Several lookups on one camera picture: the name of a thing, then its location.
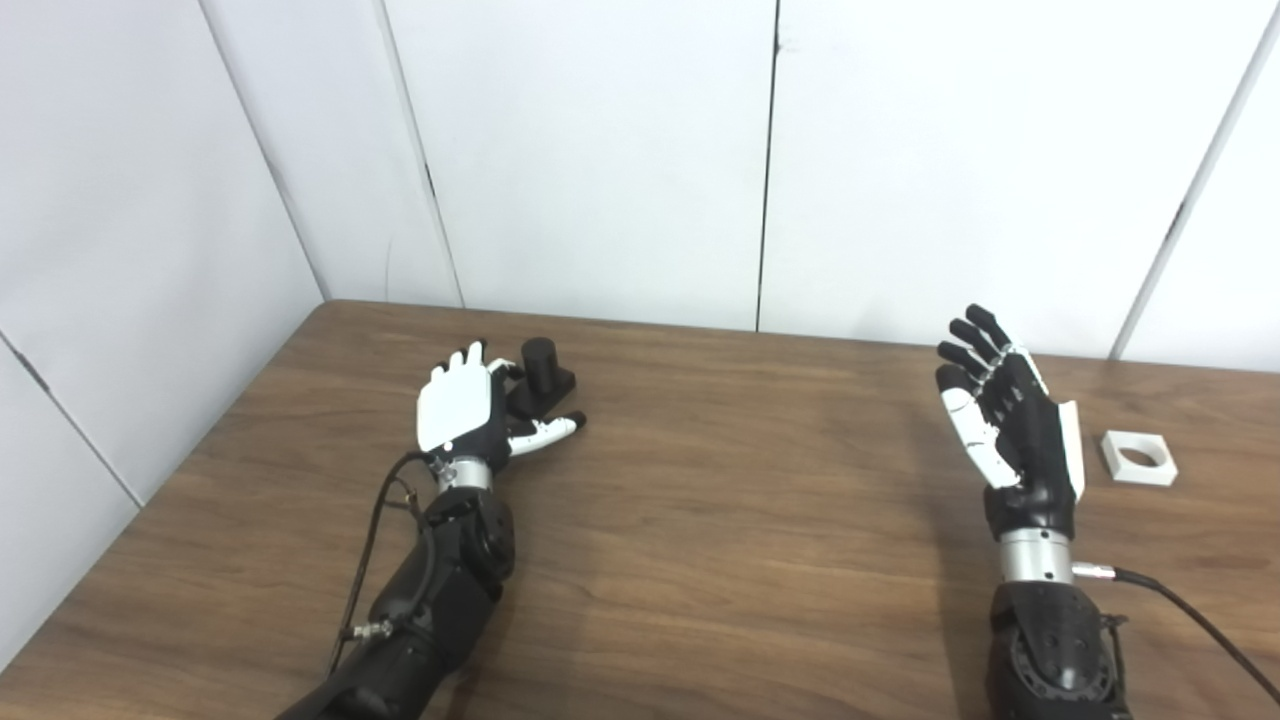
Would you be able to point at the white square piece with hole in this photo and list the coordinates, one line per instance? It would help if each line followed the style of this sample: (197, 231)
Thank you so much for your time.
(1113, 455)

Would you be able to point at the black peg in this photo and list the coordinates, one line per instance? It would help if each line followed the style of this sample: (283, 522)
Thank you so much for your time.
(543, 365)

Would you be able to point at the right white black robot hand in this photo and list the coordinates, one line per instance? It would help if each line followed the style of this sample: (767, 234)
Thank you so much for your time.
(1035, 440)

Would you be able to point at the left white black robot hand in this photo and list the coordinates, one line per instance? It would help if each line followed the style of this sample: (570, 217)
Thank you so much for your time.
(455, 405)

